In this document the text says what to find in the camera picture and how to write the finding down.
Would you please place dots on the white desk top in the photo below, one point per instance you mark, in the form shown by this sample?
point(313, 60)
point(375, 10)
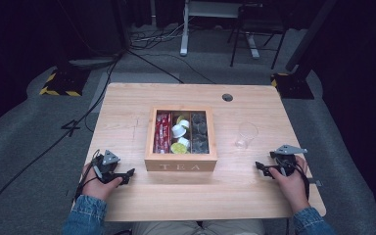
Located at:
point(215, 9)

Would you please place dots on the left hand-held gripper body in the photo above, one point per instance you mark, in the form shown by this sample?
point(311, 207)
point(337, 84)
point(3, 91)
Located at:
point(106, 169)

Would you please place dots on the clear glass cup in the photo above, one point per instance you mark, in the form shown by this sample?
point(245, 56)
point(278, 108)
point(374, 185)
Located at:
point(246, 133)

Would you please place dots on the person's right leg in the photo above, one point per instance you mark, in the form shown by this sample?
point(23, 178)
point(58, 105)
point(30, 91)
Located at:
point(235, 227)

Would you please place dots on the black yellow-striped stand base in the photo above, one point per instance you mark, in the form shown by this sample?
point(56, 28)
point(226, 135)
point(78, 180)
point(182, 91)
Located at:
point(292, 86)
point(63, 83)

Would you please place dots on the row of red stick packets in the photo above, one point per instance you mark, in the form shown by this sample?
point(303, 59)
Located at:
point(162, 133)

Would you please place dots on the person's right hand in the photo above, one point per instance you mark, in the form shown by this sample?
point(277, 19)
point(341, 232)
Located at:
point(295, 189)

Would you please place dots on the person's leg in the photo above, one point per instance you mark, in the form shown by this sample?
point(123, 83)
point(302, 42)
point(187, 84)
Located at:
point(166, 228)
point(235, 227)

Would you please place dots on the pile of dark tea bags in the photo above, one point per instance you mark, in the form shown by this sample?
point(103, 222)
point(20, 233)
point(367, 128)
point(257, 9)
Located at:
point(199, 133)

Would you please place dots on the person's left leg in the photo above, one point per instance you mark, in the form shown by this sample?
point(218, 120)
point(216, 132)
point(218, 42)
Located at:
point(166, 228)

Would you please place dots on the person's left hand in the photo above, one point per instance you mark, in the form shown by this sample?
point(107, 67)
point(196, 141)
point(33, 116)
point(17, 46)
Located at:
point(96, 188)

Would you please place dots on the pile of white green-lidded capsules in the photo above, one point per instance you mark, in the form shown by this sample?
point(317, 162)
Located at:
point(178, 131)

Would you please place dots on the wooden tea box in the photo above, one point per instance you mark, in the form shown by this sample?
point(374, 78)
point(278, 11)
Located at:
point(179, 163)

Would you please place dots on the black metal chair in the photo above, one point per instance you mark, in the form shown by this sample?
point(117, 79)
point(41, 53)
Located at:
point(261, 24)

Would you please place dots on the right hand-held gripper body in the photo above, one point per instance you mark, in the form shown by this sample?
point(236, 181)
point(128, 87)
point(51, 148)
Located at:
point(287, 161)

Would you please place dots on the black slanted stand pole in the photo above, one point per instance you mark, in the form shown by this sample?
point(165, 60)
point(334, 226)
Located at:
point(310, 34)

